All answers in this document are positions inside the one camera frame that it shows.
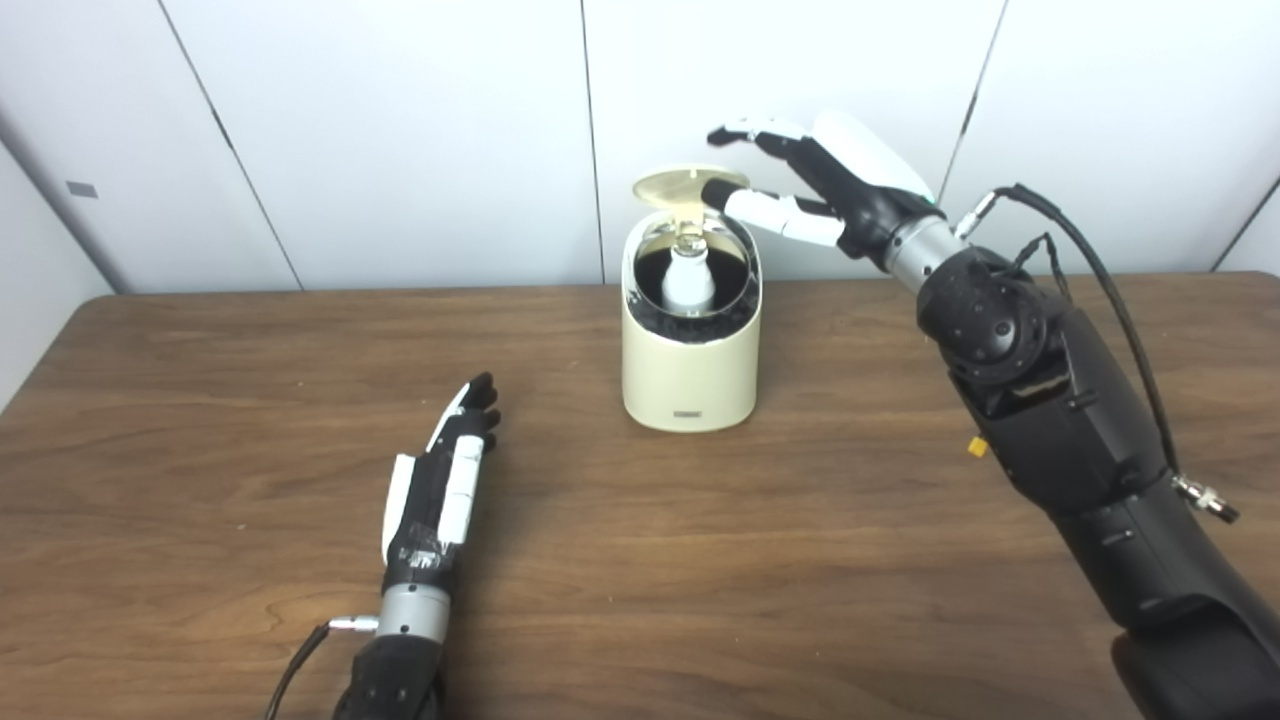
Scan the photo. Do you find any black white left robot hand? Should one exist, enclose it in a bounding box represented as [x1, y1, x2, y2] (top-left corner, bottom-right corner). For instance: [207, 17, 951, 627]
[381, 372, 501, 593]

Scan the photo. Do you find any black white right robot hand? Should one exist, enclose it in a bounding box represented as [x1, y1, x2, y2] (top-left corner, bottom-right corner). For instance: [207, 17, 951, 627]
[700, 110, 946, 264]

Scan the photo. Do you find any cream round bin lid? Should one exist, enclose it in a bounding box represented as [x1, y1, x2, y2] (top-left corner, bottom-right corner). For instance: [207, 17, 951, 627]
[632, 167, 751, 236]

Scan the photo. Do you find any small white plastic bottle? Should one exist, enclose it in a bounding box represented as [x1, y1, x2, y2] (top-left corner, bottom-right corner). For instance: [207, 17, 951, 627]
[660, 228, 717, 311]

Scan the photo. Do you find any black bin liner bag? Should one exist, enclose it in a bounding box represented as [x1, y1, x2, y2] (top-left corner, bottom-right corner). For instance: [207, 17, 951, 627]
[627, 235, 758, 346]

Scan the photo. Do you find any cream-colored bin body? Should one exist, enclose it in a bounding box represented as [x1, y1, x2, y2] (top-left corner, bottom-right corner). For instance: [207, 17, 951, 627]
[621, 208, 763, 434]

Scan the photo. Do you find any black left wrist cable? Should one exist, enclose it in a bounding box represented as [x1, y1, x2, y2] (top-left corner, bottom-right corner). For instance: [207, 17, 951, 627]
[265, 615, 381, 720]

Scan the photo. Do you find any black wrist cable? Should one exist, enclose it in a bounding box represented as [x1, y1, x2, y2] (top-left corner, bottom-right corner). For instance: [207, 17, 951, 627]
[265, 615, 381, 720]
[955, 183, 1241, 524]

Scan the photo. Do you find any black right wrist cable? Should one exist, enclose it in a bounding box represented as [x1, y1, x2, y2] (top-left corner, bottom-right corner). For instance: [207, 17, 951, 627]
[955, 183, 1241, 524]

